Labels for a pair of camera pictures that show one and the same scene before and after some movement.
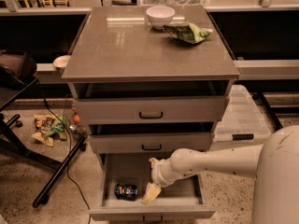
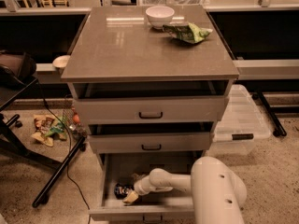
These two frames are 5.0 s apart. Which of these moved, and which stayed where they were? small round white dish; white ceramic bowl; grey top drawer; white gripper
Moved: white gripper
Stayed: grey top drawer; white ceramic bowl; small round white dish
